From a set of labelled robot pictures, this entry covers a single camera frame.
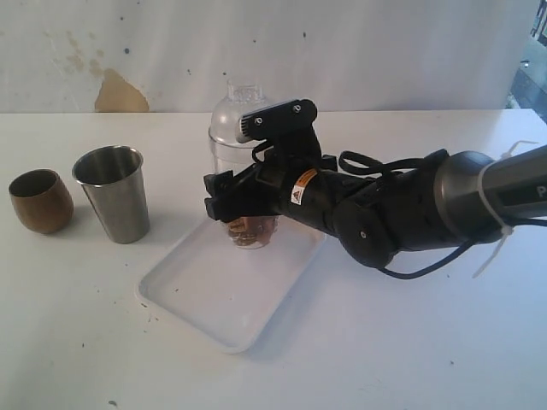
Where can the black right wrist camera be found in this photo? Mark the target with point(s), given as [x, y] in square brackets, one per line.
[285, 127]

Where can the brown wooden cup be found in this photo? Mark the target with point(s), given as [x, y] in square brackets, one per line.
[41, 201]

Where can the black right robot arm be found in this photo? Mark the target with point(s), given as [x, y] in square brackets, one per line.
[377, 209]

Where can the stainless steel cup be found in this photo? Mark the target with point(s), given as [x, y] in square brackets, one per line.
[112, 179]

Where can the brown cereal contents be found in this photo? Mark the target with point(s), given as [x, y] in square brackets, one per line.
[252, 232]

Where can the white plastic tray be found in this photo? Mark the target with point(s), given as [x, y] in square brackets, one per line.
[225, 293]

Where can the white zip tie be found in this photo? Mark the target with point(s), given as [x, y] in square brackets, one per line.
[512, 190]

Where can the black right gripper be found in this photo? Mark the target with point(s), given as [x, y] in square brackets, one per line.
[305, 192]

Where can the clear plastic measuring cup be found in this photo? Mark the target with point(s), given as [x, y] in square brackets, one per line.
[235, 196]

